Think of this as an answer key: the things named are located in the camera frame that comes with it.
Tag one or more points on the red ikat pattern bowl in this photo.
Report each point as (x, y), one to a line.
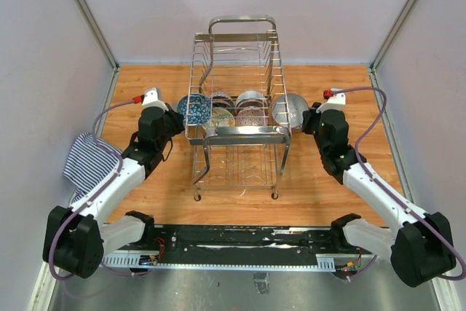
(252, 116)

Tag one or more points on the black dotted hexagon bowl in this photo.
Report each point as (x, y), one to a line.
(287, 110)

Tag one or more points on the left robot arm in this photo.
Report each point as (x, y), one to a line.
(77, 237)

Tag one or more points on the yellow rim leaf bowl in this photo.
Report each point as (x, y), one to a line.
(220, 117)

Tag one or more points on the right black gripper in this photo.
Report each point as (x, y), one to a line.
(309, 116)

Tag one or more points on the blue striped cloth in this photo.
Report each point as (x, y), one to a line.
(87, 164)

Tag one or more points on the red geometric pattern bowl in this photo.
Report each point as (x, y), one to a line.
(252, 102)

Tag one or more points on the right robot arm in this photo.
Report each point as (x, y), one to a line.
(418, 244)

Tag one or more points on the grey slotted cable duct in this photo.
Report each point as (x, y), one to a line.
(217, 260)

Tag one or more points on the aluminium frame rail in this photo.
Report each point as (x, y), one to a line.
(97, 33)

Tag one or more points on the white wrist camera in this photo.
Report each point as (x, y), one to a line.
(335, 99)
(152, 98)

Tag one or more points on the brown diamond pattern bowl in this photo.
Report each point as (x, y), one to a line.
(220, 95)

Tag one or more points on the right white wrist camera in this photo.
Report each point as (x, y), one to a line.
(335, 99)

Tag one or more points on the black leaf coral bowl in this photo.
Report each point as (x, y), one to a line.
(221, 103)

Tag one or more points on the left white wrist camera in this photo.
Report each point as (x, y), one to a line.
(152, 98)

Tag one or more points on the silver wire dish rack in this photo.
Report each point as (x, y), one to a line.
(236, 54)

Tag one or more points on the blue triangle pattern bowl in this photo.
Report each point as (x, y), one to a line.
(195, 109)

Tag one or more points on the plain white bowl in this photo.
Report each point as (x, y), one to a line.
(248, 94)

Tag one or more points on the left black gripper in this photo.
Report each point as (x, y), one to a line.
(177, 119)

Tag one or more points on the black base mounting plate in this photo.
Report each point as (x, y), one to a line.
(207, 238)

